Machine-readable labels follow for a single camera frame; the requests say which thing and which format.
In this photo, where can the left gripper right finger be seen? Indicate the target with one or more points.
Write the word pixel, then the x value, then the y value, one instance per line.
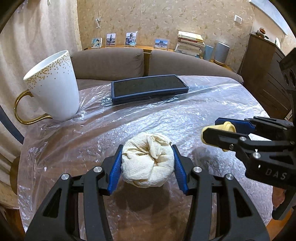
pixel 237 217

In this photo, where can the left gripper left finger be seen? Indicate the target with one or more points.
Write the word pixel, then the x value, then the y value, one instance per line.
pixel 57 218

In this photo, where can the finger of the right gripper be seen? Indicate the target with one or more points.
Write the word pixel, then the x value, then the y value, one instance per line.
pixel 241 144
pixel 245 125

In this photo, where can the beige tissue ball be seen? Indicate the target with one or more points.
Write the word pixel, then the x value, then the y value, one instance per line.
pixel 147 160

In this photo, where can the dark wooden cabinet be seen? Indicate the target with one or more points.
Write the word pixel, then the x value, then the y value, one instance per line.
pixel 260 70

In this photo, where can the round wooden stool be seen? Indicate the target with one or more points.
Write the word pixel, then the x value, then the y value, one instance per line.
pixel 14 174

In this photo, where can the blue grey speaker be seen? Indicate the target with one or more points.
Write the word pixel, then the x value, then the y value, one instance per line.
pixel 208 51

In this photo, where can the stack of books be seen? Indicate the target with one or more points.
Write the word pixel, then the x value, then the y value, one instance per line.
pixel 190 44

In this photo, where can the brown sofa right cushion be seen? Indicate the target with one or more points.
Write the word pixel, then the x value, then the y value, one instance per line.
pixel 164 63

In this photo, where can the brown sofa cushion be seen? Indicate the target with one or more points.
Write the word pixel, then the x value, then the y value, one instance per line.
pixel 164 63
pixel 108 64

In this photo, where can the dark blue tablet case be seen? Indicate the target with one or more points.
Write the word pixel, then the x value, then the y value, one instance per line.
pixel 143 88

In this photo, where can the brown sofa left cushion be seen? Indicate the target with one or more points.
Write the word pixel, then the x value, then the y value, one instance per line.
pixel 108 64

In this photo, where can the beige curtain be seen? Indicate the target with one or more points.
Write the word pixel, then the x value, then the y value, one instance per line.
pixel 36 30

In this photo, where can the white wall switch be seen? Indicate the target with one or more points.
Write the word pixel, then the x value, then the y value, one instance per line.
pixel 237 19

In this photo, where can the photo frame landscape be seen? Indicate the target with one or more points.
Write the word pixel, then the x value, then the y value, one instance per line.
pixel 161 43

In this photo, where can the white mug gold handle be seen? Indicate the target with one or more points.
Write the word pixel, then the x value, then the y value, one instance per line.
pixel 52 82

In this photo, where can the photo frame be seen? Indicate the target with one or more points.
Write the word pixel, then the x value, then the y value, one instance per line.
pixel 131 38
pixel 111 40
pixel 96 43

